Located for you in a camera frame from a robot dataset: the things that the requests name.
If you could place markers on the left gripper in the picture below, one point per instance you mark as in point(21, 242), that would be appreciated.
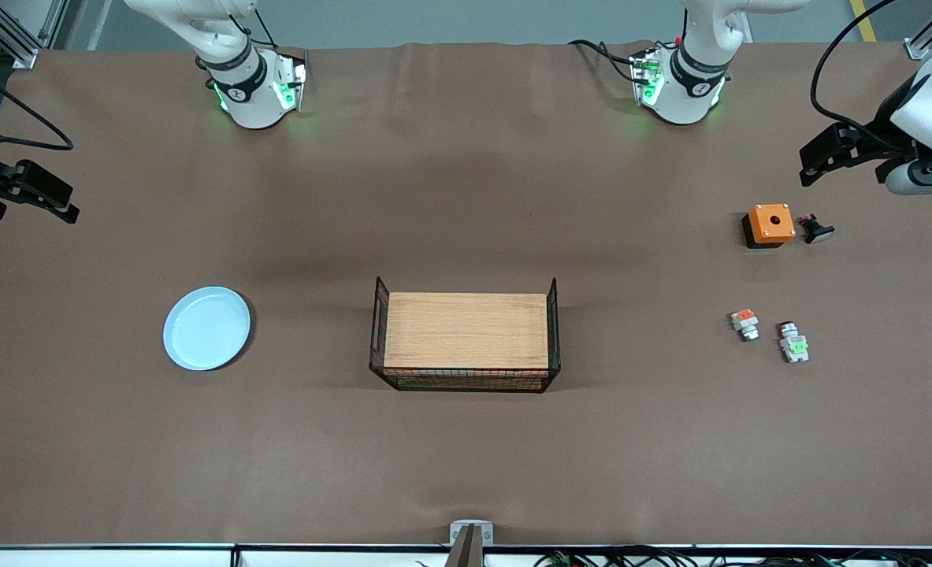
point(885, 135)

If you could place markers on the red pushbutton green contact block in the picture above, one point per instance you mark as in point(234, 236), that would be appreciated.
point(793, 345)

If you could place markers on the light blue round plate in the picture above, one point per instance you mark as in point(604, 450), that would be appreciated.
point(207, 328)

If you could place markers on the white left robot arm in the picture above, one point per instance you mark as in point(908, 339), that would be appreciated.
point(694, 87)

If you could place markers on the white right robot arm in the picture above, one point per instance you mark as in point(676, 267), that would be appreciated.
point(245, 87)

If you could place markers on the orange button box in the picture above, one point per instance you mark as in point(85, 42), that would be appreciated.
point(771, 223)

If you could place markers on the black square white-capped pushbutton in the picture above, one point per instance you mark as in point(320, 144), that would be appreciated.
point(816, 232)

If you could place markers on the green pushbutton orange contact block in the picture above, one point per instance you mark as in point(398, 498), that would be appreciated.
point(745, 323)

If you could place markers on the grey mount bracket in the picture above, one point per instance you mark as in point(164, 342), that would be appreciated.
point(458, 535)

